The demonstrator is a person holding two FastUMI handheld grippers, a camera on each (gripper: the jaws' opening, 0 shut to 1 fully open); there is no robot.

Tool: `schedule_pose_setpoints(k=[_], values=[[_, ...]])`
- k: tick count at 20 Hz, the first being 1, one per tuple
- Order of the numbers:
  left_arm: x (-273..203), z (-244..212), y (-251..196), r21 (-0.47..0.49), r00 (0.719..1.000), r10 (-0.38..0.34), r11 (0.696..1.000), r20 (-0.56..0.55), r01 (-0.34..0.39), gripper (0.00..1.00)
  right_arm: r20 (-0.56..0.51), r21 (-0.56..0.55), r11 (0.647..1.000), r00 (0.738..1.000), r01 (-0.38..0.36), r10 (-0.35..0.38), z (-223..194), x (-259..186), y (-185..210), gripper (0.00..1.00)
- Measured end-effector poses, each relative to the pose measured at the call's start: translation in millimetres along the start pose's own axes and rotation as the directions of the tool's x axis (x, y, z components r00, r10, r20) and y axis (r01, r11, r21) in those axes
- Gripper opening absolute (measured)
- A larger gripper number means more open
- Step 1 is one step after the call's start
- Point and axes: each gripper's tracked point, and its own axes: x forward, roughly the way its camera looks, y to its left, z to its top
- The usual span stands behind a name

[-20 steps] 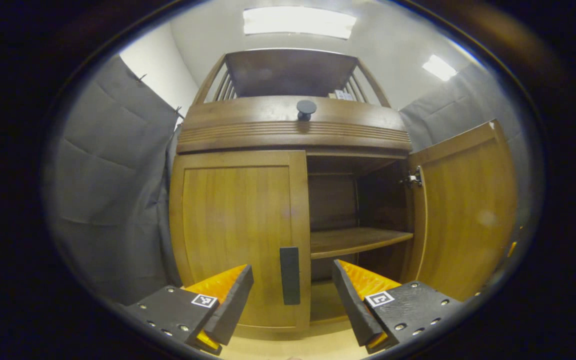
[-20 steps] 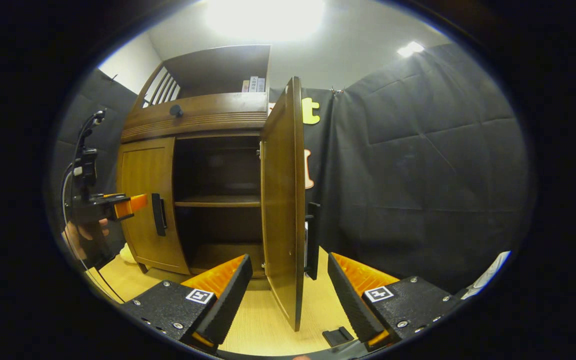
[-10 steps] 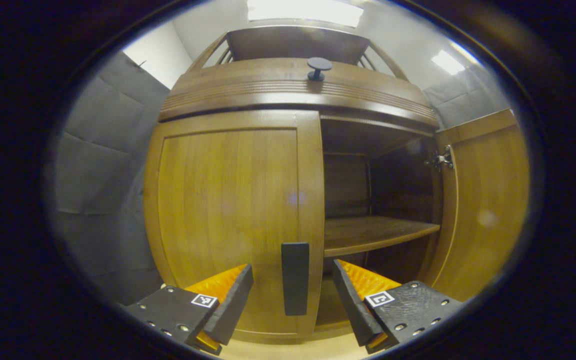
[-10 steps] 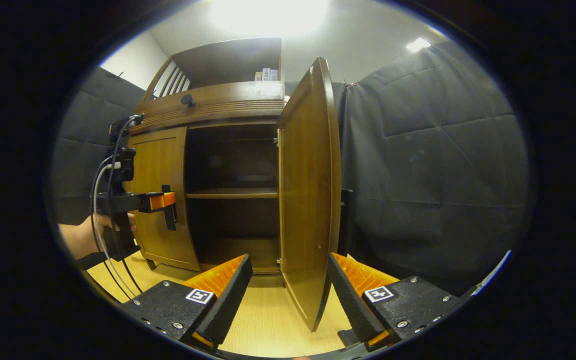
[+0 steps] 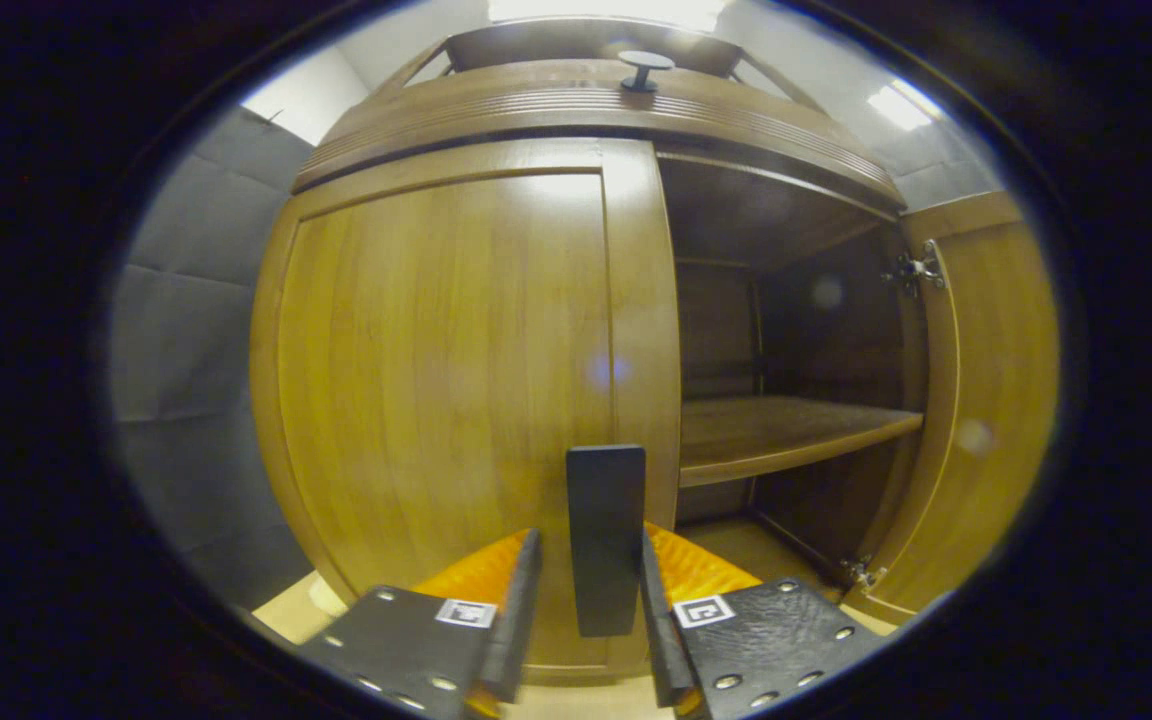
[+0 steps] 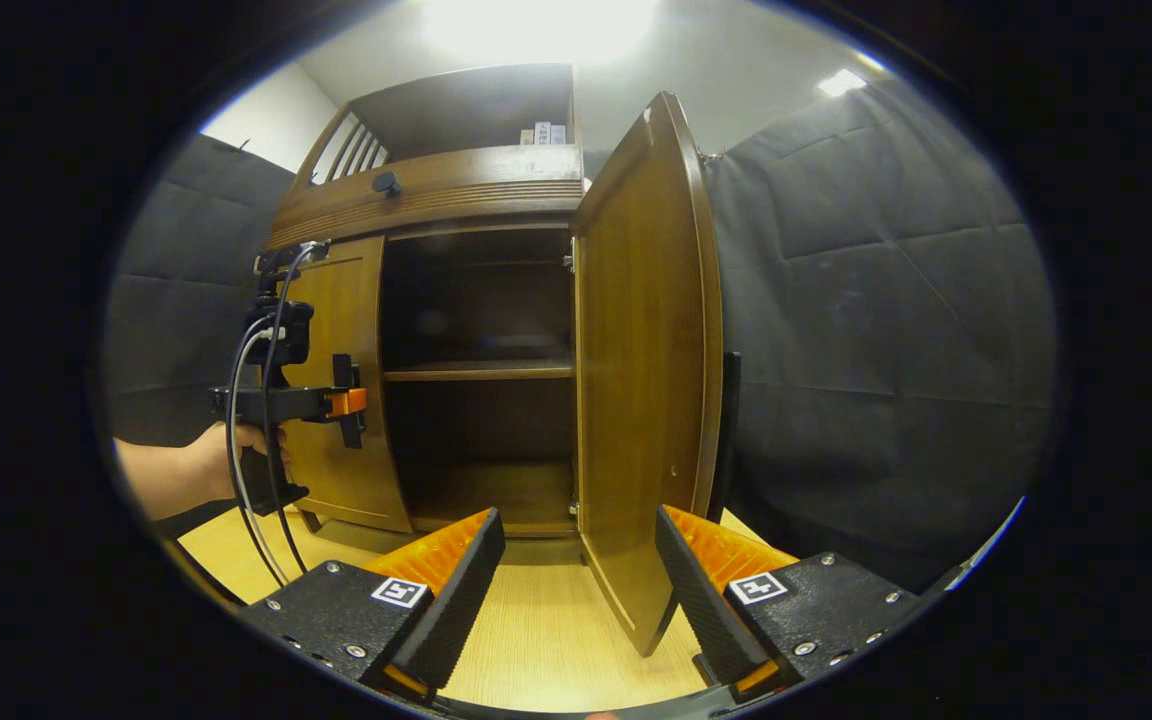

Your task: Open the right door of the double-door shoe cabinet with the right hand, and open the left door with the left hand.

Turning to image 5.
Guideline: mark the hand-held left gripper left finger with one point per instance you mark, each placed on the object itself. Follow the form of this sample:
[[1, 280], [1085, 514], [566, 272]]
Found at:
[[521, 620]]

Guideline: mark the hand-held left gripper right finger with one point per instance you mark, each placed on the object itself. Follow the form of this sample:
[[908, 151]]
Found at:
[[658, 630]]

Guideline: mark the wooden cabinet door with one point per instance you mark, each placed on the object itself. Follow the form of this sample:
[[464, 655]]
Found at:
[[996, 400], [436, 380]]

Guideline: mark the wooden double-door shoe cabinet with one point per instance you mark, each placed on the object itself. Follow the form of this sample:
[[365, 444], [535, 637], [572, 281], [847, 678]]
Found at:
[[556, 110]]

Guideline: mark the metal door hinge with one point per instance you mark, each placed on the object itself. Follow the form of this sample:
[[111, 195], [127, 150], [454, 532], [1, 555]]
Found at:
[[861, 573], [918, 270]]

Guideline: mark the wooden inner cabinet shelf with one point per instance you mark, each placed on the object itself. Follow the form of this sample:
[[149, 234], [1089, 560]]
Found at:
[[776, 430]]

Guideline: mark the black round drawer knob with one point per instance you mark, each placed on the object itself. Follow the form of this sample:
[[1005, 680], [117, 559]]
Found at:
[[644, 65]]

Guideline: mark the small ceiling light panel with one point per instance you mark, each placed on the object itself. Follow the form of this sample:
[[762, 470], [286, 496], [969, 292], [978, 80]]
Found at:
[[901, 105]]

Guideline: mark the large ceiling light panel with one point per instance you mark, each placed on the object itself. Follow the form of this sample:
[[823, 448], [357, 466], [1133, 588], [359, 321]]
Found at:
[[606, 10]]

